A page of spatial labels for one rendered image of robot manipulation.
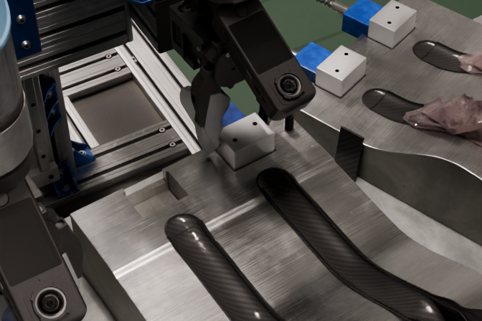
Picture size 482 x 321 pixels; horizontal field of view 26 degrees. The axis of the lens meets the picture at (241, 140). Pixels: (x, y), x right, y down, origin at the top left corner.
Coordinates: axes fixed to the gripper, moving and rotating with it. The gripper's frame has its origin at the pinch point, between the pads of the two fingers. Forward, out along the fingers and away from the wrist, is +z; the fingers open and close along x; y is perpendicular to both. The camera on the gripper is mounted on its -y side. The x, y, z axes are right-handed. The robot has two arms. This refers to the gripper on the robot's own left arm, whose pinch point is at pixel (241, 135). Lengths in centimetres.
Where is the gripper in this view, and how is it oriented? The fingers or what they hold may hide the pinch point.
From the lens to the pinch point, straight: 107.4
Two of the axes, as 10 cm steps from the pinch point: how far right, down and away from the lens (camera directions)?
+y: -5.6, -6.0, 5.7
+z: 0.0, 6.9, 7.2
